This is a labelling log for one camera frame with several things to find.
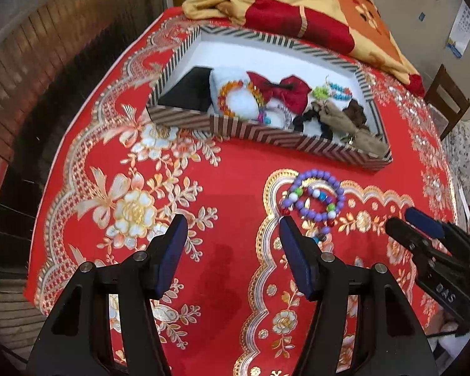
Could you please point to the white round pouch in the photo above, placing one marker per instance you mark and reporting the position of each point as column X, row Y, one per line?
column 239, row 100

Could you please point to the wooden slatted panel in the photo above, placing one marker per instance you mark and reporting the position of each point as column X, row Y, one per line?
column 62, row 47

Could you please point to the wall calendar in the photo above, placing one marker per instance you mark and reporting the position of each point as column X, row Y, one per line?
column 462, row 27

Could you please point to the brown scrunchie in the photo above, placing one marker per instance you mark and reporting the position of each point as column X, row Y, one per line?
column 356, row 111

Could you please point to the orange red printed blanket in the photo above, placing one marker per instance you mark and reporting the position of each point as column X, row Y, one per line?
column 290, row 11

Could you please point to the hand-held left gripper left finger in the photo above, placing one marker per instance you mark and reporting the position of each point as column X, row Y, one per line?
column 170, row 258

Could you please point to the red floral tablecloth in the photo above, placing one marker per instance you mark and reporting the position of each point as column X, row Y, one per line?
column 219, row 203

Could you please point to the black cloth pouch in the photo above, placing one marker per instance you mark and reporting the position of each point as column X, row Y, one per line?
column 186, row 88

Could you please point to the black and white scrunchie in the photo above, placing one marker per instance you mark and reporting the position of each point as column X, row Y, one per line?
column 311, row 123

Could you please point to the wooden chair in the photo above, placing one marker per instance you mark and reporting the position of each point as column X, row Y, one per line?
column 446, row 94

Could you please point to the striped cardboard box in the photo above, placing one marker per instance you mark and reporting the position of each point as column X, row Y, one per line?
column 258, row 133

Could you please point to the dark red bow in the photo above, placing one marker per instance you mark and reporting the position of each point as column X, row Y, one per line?
column 282, row 90

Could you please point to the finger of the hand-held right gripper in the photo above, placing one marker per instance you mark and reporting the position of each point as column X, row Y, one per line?
column 425, row 219
column 409, row 239

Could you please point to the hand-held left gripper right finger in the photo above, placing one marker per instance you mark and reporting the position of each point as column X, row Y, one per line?
column 297, row 258

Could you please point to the beige bow with bell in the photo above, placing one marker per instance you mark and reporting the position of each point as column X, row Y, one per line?
column 360, row 139

